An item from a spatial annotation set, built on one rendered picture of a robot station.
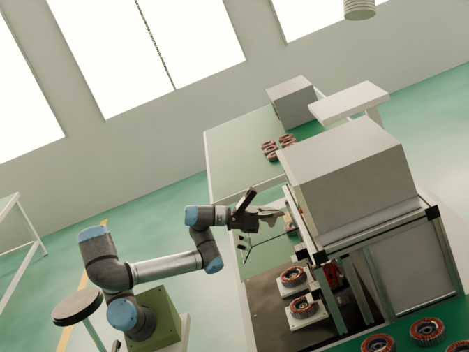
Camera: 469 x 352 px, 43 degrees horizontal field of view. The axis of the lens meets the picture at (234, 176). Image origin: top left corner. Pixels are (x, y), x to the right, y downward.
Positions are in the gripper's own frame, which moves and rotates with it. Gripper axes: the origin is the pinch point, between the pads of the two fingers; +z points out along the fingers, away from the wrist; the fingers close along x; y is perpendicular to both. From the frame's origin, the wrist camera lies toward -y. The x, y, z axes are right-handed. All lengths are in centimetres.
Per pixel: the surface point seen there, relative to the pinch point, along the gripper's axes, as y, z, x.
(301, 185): -15.4, 3.6, 14.0
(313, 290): 28.7, 13.4, 6.2
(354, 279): 14.9, 22.9, 23.0
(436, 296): 21, 53, 24
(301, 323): 40.6, 9.1, 9.8
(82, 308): 114, -95, -121
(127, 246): 173, -90, -334
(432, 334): 24, 44, 43
